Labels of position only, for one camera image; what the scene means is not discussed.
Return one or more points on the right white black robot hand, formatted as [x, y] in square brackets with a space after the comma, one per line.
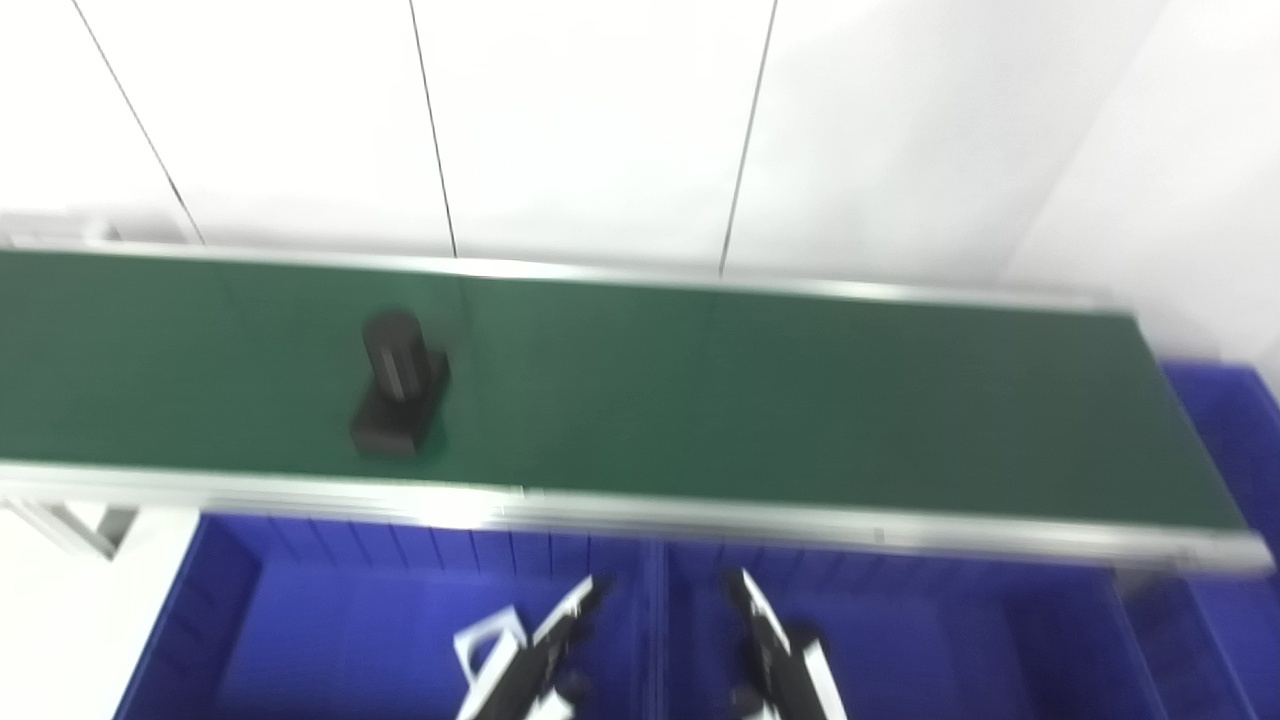
[785, 675]

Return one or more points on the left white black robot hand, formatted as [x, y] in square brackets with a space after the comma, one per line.
[545, 660]

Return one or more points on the black cylinder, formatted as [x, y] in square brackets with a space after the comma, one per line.
[400, 390]

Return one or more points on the white part with round hole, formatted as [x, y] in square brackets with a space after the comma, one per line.
[465, 645]

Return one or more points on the green conveyor belt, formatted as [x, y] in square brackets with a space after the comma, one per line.
[800, 525]
[750, 400]

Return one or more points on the blue plastic bin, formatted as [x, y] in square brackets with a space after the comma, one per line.
[350, 640]
[950, 650]
[1230, 620]

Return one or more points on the aluminium conveyor support leg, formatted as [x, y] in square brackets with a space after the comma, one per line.
[85, 525]

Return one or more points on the grey conveyor motor box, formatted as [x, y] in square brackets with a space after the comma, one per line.
[50, 228]

